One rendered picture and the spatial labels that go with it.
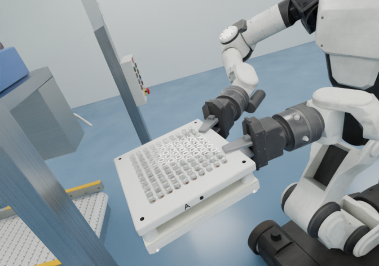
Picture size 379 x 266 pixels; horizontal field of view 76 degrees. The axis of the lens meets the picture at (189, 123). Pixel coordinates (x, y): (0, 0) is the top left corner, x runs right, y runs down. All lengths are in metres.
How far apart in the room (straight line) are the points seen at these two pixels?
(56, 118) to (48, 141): 0.08
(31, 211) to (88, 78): 3.98
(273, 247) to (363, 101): 0.92
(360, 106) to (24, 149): 0.61
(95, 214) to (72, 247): 0.29
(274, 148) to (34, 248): 0.73
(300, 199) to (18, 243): 0.92
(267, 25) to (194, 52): 3.28
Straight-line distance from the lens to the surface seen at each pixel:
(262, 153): 0.53
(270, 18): 0.95
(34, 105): 0.73
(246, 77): 0.75
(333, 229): 0.96
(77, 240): 0.58
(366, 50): 0.77
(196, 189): 0.45
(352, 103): 0.57
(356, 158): 0.89
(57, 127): 0.74
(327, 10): 0.81
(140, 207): 0.47
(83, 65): 4.39
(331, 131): 0.62
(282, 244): 1.35
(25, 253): 0.92
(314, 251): 1.39
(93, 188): 0.93
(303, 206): 0.95
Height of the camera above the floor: 1.35
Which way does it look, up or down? 29 degrees down
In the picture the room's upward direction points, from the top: 16 degrees counter-clockwise
